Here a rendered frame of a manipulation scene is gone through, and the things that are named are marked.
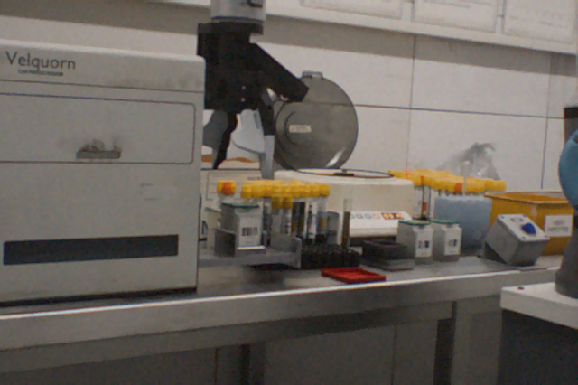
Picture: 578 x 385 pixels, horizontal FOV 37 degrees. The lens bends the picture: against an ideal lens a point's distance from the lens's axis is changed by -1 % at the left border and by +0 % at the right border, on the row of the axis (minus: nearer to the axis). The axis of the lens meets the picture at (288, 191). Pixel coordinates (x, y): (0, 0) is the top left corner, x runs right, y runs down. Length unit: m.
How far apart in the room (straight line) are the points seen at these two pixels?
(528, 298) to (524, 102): 1.39
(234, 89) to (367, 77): 0.97
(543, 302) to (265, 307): 0.35
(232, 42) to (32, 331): 0.45
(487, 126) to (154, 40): 0.99
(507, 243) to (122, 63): 0.73
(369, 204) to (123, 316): 0.71
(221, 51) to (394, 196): 0.62
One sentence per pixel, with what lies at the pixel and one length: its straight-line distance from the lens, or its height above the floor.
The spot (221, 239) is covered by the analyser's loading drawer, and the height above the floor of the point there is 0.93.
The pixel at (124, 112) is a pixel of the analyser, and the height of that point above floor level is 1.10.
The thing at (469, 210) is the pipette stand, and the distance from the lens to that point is 1.56.
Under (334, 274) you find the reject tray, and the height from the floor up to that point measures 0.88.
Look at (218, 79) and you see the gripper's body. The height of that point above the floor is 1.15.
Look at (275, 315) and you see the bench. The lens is 1.15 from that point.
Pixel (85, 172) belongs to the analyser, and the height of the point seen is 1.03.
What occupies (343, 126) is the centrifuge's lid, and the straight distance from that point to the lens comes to 1.92.
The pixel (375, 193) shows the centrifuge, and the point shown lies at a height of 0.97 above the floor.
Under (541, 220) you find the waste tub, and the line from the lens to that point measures 1.63.
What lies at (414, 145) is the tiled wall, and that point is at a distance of 2.18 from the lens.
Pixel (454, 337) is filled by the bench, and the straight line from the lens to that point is 1.41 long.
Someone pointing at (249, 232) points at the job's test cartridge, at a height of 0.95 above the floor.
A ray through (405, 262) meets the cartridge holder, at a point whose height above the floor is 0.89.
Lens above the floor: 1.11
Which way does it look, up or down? 5 degrees down
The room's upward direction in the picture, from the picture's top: 3 degrees clockwise
